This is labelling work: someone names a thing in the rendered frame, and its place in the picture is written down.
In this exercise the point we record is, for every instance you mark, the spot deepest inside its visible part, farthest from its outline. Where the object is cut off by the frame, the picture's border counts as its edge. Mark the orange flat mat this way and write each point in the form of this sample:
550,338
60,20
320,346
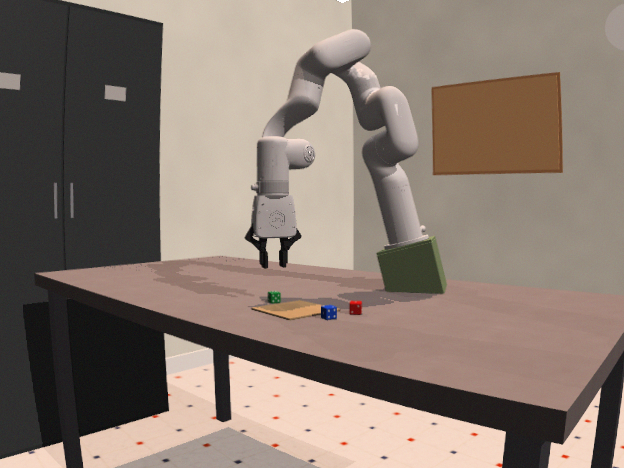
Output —
291,310

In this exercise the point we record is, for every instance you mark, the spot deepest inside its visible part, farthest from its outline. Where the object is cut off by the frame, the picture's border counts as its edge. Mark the red die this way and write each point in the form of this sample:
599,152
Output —
355,308

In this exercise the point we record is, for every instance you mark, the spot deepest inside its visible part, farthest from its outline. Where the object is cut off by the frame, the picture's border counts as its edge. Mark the blue die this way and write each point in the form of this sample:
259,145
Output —
328,312

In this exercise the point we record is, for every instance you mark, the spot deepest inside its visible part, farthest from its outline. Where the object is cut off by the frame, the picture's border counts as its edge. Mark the green die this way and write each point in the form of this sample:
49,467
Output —
274,297

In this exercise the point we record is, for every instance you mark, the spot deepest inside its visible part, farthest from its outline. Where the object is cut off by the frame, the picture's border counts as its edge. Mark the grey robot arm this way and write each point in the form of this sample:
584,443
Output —
381,152

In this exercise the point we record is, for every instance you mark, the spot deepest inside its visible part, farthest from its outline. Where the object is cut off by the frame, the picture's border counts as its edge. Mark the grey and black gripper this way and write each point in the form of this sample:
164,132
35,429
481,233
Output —
275,219

